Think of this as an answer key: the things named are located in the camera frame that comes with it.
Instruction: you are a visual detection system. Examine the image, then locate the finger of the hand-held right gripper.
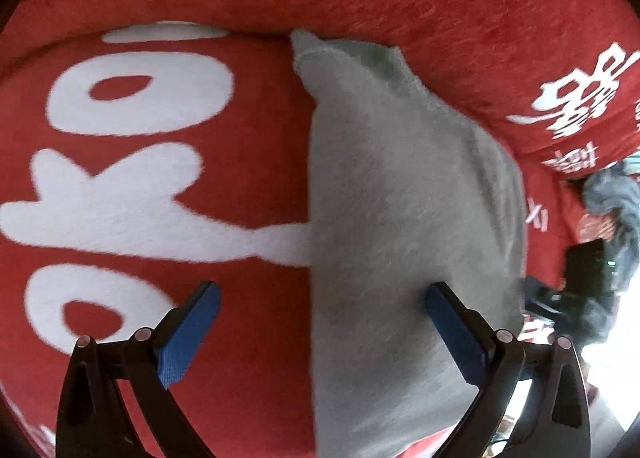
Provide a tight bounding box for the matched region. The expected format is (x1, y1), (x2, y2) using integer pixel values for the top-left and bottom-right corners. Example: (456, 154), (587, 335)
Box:
(521, 277), (569, 327)

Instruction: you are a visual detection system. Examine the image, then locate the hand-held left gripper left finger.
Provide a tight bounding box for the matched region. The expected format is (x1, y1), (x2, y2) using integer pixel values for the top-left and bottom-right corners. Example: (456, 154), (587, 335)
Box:
(56, 280), (222, 458)

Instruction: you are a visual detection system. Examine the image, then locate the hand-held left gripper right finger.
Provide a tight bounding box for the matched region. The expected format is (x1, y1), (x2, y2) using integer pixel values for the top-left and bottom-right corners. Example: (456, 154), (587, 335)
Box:
(425, 281), (593, 458)

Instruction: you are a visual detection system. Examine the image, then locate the grey knit sweater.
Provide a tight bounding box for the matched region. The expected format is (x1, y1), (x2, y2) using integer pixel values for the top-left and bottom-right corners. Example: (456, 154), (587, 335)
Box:
(290, 28), (530, 458)

